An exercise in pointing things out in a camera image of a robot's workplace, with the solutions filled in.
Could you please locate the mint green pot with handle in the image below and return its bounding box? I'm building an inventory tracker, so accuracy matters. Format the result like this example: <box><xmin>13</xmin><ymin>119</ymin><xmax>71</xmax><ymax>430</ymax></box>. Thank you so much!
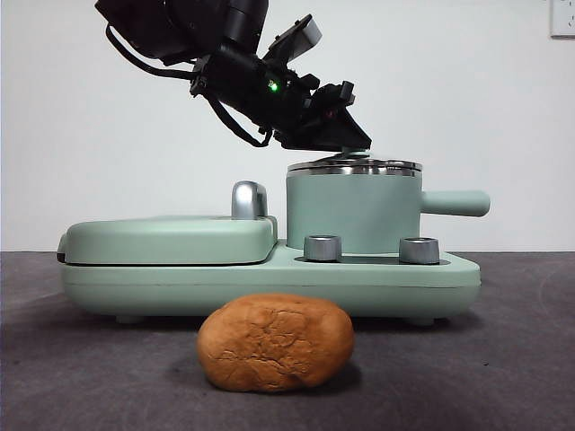
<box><xmin>285</xmin><ymin>165</ymin><xmax>491</xmax><ymax>253</ymax></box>

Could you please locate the mint green breakfast maker base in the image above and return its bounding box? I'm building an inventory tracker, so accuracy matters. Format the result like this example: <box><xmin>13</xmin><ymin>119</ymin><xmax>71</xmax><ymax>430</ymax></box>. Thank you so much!
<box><xmin>59</xmin><ymin>240</ymin><xmax>482</xmax><ymax>327</ymax></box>

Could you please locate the silver control knob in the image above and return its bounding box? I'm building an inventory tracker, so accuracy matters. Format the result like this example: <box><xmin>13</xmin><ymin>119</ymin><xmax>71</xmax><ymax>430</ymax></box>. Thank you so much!
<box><xmin>398</xmin><ymin>236</ymin><xmax>440</xmax><ymax>265</ymax></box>
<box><xmin>303</xmin><ymin>233</ymin><xmax>342</xmax><ymax>262</ymax></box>

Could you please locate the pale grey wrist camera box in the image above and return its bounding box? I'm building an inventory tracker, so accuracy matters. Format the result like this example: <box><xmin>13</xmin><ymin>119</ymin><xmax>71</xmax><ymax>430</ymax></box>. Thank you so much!
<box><xmin>262</xmin><ymin>13</ymin><xmax>324</xmax><ymax>64</ymax></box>

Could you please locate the brown potato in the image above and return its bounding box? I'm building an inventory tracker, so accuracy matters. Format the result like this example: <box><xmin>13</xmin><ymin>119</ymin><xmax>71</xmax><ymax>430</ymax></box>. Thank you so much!
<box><xmin>196</xmin><ymin>294</ymin><xmax>356</xmax><ymax>395</ymax></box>

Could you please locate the mint green grill cover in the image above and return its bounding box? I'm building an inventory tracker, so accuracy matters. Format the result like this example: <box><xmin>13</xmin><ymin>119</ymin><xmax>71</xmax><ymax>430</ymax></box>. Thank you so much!
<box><xmin>56</xmin><ymin>215</ymin><xmax>279</xmax><ymax>267</ymax></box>

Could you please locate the silver grill cover handle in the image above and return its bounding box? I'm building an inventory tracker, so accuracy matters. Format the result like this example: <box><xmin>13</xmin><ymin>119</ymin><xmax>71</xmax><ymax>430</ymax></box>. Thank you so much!
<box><xmin>230</xmin><ymin>180</ymin><xmax>270</xmax><ymax>222</ymax></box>

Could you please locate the glass lid with green knob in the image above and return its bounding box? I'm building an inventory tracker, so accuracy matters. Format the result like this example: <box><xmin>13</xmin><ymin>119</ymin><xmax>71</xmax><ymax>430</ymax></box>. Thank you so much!
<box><xmin>287</xmin><ymin>145</ymin><xmax>423</xmax><ymax>175</ymax></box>

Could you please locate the white wall socket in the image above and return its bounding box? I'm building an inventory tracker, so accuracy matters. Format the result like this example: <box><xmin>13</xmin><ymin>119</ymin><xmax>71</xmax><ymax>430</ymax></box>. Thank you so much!
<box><xmin>550</xmin><ymin>0</ymin><xmax>575</xmax><ymax>40</ymax></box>

